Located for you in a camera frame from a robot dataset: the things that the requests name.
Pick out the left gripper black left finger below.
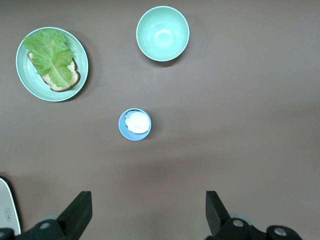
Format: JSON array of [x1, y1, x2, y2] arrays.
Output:
[[0, 191, 93, 240]]

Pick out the cream white toaster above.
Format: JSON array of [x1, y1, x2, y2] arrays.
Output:
[[0, 176, 22, 236]]

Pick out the green lettuce leaf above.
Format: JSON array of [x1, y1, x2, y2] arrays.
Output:
[[23, 28, 76, 88]]

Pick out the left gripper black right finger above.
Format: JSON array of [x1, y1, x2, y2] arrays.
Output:
[[205, 190, 303, 240]]

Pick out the mint green bowl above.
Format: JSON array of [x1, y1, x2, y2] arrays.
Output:
[[135, 5, 190, 62]]

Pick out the mint green plate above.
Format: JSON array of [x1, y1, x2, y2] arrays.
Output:
[[15, 26, 89, 103]]

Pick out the blue plastic cup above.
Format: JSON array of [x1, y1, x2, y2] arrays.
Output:
[[118, 108, 152, 142]]

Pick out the bread slice with brown crust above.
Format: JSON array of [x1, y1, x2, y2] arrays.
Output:
[[26, 51, 81, 93]]

